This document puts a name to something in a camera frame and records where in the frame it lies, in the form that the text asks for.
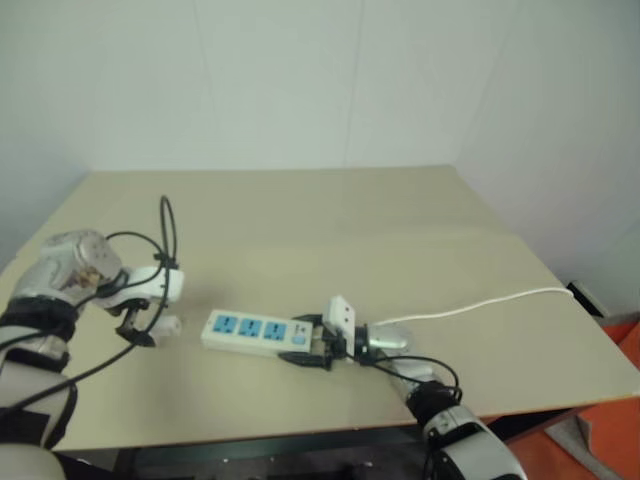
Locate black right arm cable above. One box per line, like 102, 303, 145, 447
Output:
370, 349, 464, 404

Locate dark table frame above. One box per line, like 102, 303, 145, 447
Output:
53, 405, 590, 480

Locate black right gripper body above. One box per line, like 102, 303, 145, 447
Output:
308, 323, 353, 370

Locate white power strip blue sockets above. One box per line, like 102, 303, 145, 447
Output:
200, 309, 315, 359

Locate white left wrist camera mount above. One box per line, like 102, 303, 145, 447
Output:
97, 265, 186, 314

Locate white plug adapter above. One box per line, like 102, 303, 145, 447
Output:
321, 295, 359, 359

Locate white charger plug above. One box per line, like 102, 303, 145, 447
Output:
151, 315, 185, 347

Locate white power strip cord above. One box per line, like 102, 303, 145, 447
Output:
372, 286, 576, 329

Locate grey cloth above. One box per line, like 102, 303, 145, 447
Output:
543, 407, 604, 454

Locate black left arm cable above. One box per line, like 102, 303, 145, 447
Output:
0, 195, 180, 417

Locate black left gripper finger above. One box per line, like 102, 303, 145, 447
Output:
115, 326, 158, 348

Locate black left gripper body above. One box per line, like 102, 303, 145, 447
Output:
115, 297, 153, 337

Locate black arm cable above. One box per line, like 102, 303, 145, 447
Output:
0, 195, 180, 417
370, 349, 464, 404

